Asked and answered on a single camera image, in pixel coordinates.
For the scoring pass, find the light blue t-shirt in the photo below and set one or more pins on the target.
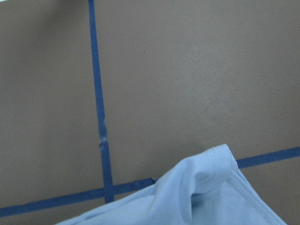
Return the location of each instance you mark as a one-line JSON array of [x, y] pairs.
[[205, 189]]

